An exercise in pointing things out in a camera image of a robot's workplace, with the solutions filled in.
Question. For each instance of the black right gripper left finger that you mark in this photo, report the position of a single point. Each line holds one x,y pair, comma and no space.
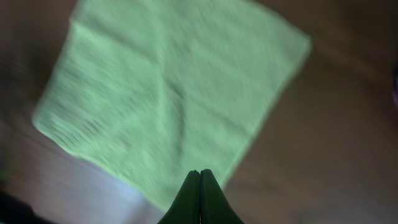
185,208

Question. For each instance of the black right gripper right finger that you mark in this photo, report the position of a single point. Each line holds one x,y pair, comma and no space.
214,207

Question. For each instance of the light green cloth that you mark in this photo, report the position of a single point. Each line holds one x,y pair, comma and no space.
152,89

